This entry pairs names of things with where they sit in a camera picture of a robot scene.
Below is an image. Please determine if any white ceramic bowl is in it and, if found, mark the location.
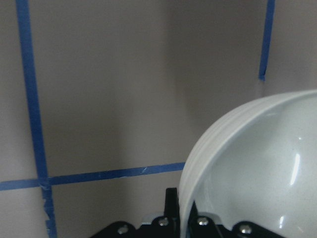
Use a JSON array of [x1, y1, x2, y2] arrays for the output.
[[179, 90, 317, 238]]

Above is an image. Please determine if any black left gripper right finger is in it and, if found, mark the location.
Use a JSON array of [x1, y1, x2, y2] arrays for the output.
[[188, 201, 198, 221]]

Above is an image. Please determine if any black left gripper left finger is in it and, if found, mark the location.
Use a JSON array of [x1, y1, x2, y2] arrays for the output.
[[164, 187, 178, 223]]

